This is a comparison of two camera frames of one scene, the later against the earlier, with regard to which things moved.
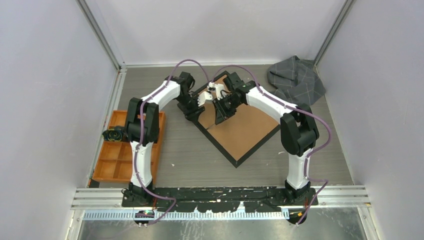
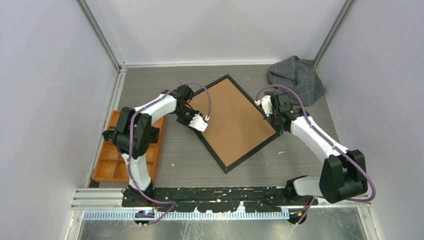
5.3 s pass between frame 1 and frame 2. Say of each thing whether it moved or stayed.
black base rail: stayed
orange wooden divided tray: stayed
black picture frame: moved
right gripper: moved
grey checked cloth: stayed
